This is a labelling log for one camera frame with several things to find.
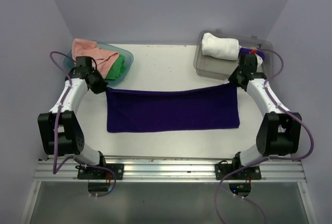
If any dark purple towel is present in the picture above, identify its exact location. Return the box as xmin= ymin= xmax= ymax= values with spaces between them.
xmin=106 ymin=83 xmax=240 ymax=133

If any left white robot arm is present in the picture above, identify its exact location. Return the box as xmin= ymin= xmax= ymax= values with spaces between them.
xmin=37 ymin=66 xmax=108 ymax=179

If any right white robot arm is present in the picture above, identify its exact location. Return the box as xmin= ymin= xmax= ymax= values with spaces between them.
xmin=228 ymin=65 xmax=301 ymax=179

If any rolled purple towel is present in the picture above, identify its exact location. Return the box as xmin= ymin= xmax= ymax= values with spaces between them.
xmin=239 ymin=47 xmax=265 ymax=60

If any pink towel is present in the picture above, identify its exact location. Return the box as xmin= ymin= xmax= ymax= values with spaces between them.
xmin=72 ymin=38 xmax=120 ymax=79

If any grey transparent plastic tray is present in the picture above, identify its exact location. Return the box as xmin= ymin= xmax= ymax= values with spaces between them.
xmin=193 ymin=31 xmax=273 ymax=80

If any green towel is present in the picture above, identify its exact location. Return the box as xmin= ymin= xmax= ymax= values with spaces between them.
xmin=105 ymin=55 xmax=127 ymax=80

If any teal plastic bin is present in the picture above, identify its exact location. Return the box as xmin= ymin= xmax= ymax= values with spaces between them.
xmin=63 ymin=41 xmax=133 ymax=87

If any rolled white towel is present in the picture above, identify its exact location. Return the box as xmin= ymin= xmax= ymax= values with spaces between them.
xmin=201 ymin=33 xmax=240 ymax=61

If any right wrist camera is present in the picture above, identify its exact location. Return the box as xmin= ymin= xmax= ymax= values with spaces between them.
xmin=238 ymin=53 xmax=258 ymax=73

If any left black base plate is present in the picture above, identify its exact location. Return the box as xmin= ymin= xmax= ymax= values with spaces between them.
xmin=75 ymin=157 xmax=124 ymax=180

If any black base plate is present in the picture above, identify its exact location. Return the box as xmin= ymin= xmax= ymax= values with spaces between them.
xmin=75 ymin=157 xmax=124 ymax=180
xmin=214 ymin=156 xmax=262 ymax=180

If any aluminium mounting rail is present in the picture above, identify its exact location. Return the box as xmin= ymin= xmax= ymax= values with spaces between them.
xmin=33 ymin=157 xmax=306 ymax=183

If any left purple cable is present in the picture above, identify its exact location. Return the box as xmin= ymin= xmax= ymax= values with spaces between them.
xmin=49 ymin=51 xmax=117 ymax=198

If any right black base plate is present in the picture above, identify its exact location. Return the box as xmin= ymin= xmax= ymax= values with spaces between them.
xmin=214 ymin=156 xmax=262 ymax=180

